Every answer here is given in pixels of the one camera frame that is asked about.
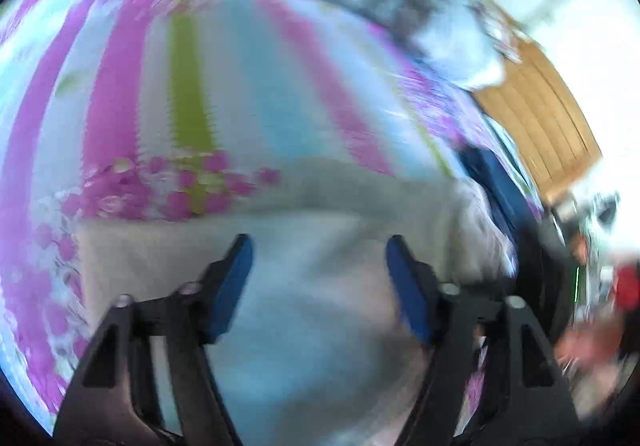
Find dark blue folded cloth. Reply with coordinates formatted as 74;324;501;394
457;146;571;327

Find wooden headboard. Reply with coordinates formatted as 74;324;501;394
472;39;603;204

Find grey pants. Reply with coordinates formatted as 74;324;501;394
75;159;518;446

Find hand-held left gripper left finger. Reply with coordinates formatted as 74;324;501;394
52;233;253;446

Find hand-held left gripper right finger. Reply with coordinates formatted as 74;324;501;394
385;235;583;446

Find grey blue quilt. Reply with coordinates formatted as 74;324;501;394
320;0;506;90

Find striped colourful bedsheet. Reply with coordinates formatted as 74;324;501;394
0;0;546;432

